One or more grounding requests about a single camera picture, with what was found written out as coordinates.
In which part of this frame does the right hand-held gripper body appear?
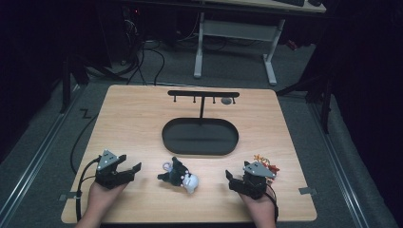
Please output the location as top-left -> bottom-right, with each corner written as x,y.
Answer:
228,161 -> 277,200

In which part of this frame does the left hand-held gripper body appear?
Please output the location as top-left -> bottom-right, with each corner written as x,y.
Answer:
94,149 -> 136,190

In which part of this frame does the orange and red keychain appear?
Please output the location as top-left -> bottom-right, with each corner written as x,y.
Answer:
252,153 -> 281,185

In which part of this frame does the black and white plush keychain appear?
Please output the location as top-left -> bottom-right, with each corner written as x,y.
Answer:
157,156 -> 201,195

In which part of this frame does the person's right hand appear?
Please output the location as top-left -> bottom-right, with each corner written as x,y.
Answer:
239,191 -> 278,223

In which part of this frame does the person's left hand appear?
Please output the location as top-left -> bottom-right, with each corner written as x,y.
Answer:
86,181 -> 128,221

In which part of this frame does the grey tape piece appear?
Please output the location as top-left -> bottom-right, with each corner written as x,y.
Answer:
58,191 -> 78,202
298,186 -> 318,196

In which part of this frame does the black metal stand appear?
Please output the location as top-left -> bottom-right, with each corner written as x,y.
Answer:
59,55 -> 91,115
275,70 -> 335,135

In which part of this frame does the white-legged wooden desk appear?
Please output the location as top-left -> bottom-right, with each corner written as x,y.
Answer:
192,0 -> 327,86

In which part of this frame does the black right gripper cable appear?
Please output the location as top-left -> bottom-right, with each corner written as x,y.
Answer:
265,183 -> 280,222

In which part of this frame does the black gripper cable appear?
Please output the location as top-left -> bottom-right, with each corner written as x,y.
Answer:
75,156 -> 102,222
265,183 -> 280,222

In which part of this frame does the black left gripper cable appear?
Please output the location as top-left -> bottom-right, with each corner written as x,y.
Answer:
75,156 -> 102,222

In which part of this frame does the black floor cable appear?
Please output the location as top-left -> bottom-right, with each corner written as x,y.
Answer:
69,108 -> 100,176

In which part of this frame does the metal floor rail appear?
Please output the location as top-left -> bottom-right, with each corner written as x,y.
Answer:
308,103 -> 370,228
0,84 -> 82,222

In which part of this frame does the bundle of black cables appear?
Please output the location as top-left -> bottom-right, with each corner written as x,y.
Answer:
121,6 -> 166,87

